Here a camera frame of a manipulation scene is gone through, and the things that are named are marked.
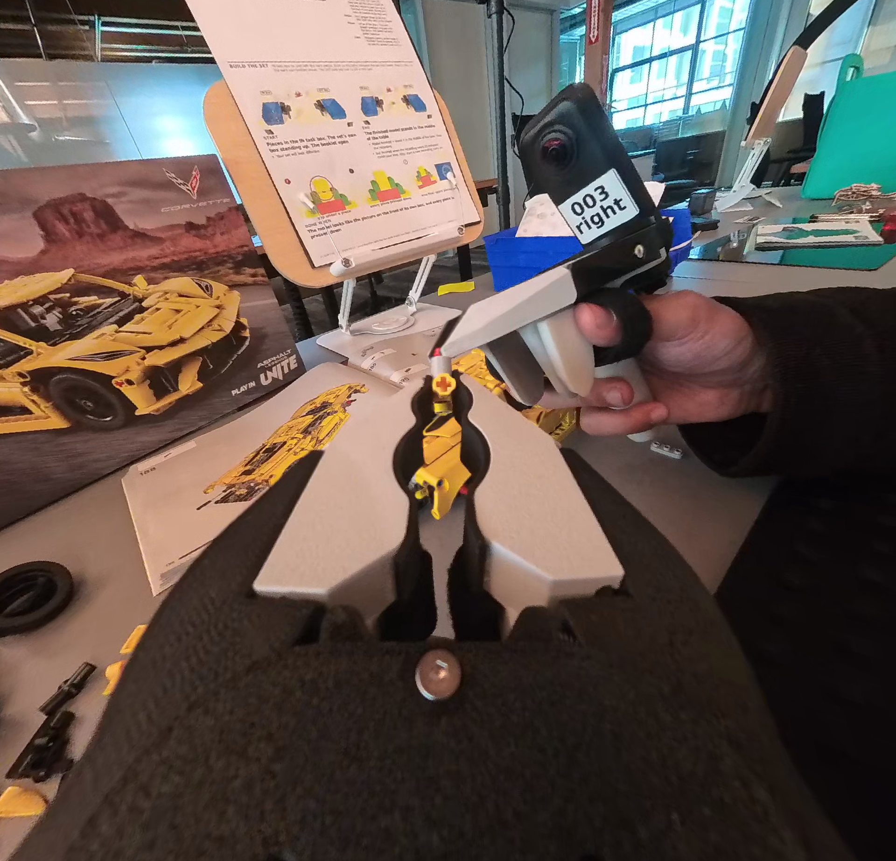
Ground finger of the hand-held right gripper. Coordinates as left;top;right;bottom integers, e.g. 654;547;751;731
485;329;548;408
435;264;581;359

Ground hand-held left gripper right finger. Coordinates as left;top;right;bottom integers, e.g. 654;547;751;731
455;373;625;600

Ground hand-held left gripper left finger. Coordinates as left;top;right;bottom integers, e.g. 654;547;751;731
253;376;427;603

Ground yellow brick toy car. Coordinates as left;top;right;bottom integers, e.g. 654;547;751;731
408;348;581;522

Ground building instruction booklet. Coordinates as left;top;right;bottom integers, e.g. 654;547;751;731
122;329;491;597

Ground person's right forearm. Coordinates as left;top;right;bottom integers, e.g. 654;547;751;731
679;285;896;484

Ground grey desk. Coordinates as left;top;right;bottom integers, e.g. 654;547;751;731
0;182;896;861

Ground person's right hand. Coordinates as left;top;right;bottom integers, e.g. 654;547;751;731
574;291;774;437

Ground blue plastic bin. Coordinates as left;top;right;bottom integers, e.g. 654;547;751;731
483;206;694;295

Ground window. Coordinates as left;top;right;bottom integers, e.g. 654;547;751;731
609;0;753;130

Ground black metal pole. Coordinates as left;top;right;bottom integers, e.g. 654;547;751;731
488;0;512;228

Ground green picture card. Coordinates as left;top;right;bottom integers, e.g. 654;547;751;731
752;220;884;251

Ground teal felt bag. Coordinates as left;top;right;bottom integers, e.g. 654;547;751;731
801;54;896;200

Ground wooden model on red base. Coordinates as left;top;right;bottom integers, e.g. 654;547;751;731
812;183;896;242

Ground black toy tire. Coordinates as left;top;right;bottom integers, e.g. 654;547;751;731
0;560;74;638

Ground instruction sheet with coloured blocks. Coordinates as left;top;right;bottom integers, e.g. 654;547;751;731
167;0;484;268

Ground pile of yellow black pieces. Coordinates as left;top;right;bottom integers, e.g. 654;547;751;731
0;623;148;820

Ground toy car set box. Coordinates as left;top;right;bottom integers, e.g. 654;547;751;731
0;154;305;529

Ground wooden post with red label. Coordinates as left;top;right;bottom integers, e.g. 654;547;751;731
584;0;617;106

